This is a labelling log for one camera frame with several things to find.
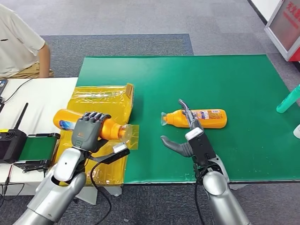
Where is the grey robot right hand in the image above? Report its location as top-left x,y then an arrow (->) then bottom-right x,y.
161,98 -> 204,158

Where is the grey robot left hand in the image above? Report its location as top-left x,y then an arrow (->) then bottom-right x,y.
71,112 -> 112,154

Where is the orange bottle with label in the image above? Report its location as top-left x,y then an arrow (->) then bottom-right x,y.
53,108 -> 133,142
161,108 -> 228,129

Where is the teal plastic bottle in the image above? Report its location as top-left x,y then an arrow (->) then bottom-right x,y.
276,84 -> 300,114

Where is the white table support panel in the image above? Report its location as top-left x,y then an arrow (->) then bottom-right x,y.
75,186 -> 122,206

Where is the small green belt conveyor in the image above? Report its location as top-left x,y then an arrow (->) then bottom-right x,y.
14,133 -> 61,173

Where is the green table mat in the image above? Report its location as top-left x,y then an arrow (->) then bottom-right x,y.
77,54 -> 300,185

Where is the black radio unit with antenna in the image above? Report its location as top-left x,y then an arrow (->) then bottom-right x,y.
0,103 -> 29,165

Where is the person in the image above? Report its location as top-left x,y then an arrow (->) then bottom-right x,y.
0,3 -> 54,79

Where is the red and white sign stand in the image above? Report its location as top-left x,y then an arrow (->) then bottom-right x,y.
265,0 -> 300,62

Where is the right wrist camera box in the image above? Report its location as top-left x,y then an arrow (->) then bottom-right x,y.
185,127 -> 218,166

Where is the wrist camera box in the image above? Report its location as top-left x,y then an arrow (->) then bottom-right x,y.
185,127 -> 218,166
90,142 -> 131,165

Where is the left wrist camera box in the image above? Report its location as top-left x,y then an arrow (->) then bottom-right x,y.
90,142 -> 131,165

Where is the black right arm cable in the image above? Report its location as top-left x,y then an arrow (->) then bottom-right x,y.
194,165 -> 207,225

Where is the thin black table cable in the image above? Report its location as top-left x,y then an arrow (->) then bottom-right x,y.
2,78 -> 33,105

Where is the thin red cable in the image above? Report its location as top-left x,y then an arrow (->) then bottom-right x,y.
2,165 -> 14,196

